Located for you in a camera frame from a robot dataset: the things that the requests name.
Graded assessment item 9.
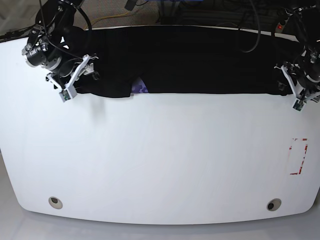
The table cable grommet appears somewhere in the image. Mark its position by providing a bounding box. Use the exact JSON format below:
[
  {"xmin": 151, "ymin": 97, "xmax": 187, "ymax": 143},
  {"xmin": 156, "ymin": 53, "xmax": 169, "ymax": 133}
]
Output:
[
  {"xmin": 266, "ymin": 198, "xmax": 282, "ymax": 212},
  {"xmin": 48, "ymin": 197, "xmax": 63, "ymax": 210}
]

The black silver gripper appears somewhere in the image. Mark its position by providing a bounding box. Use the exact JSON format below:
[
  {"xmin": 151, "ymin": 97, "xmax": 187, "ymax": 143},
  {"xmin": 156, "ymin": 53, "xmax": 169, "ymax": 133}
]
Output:
[
  {"xmin": 22, "ymin": 24, "xmax": 100, "ymax": 89},
  {"xmin": 274, "ymin": 46, "xmax": 320, "ymax": 94}
]

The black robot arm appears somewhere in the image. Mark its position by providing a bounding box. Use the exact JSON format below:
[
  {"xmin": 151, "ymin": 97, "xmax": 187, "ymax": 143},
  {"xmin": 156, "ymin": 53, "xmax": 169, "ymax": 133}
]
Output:
[
  {"xmin": 271, "ymin": 5, "xmax": 320, "ymax": 103},
  {"xmin": 22, "ymin": 0, "xmax": 98, "ymax": 89}
]

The black T-shirt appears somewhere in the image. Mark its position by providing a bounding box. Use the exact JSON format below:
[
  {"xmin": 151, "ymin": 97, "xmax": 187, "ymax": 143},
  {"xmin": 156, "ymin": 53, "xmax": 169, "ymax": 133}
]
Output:
[{"xmin": 74, "ymin": 25, "xmax": 303, "ymax": 98}]

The yellow cable on floor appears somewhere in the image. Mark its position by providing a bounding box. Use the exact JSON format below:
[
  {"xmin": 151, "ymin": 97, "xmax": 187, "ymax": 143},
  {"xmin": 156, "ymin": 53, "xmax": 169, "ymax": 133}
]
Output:
[{"xmin": 89, "ymin": 11, "xmax": 131, "ymax": 28}]

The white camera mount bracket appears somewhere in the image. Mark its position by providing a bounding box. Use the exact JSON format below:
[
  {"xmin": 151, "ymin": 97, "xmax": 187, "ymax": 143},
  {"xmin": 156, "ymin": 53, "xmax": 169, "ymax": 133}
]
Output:
[
  {"xmin": 280, "ymin": 64, "xmax": 320, "ymax": 112},
  {"xmin": 45, "ymin": 54, "xmax": 95, "ymax": 102}
]

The right table cable grommet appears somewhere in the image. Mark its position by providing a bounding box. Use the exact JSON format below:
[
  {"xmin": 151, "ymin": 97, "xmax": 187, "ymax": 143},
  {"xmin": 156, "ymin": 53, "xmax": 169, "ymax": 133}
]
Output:
[{"xmin": 266, "ymin": 198, "xmax": 282, "ymax": 212}]

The left table cable grommet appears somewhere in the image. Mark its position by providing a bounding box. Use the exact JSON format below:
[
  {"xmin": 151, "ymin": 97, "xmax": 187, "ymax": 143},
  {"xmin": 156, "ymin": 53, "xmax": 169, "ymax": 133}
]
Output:
[{"xmin": 48, "ymin": 197, "xmax": 63, "ymax": 210}]

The red tape rectangle marking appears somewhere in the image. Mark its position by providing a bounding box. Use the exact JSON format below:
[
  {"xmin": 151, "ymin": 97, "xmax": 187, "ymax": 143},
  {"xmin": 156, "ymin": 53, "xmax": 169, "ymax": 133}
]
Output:
[{"xmin": 287, "ymin": 138, "xmax": 309, "ymax": 176}]

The black power strip red switch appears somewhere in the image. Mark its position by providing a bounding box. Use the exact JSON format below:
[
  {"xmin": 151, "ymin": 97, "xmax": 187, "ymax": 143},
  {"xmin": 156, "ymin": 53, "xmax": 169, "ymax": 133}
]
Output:
[{"xmin": 275, "ymin": 20, "xmax": 287, "ymax": 33}]

